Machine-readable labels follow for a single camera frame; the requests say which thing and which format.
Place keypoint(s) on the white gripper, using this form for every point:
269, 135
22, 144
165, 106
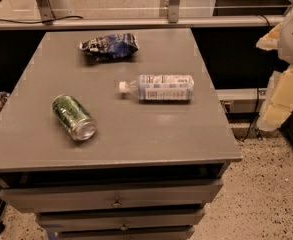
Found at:
278, 100

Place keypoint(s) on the blue label plastic bottle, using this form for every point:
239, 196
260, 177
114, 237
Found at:
159, 87

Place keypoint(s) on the blue chip bag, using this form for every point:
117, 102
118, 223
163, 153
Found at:
110, 47

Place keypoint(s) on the grey drawer cabinet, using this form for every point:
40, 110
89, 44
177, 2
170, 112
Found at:
135, 141

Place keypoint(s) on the bottom grey drawer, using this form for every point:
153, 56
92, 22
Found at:
160, 233

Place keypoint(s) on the grey drawer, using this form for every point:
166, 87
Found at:
160, 233
120, 219
113, 196

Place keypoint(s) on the green soda can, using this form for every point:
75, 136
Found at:
74, 117

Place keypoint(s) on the middle grey drawer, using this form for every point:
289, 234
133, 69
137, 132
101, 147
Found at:
120, 219

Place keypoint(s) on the top grey drawer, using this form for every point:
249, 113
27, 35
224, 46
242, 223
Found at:
113, 196

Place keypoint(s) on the grey metal rail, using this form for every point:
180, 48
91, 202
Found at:
154, 23

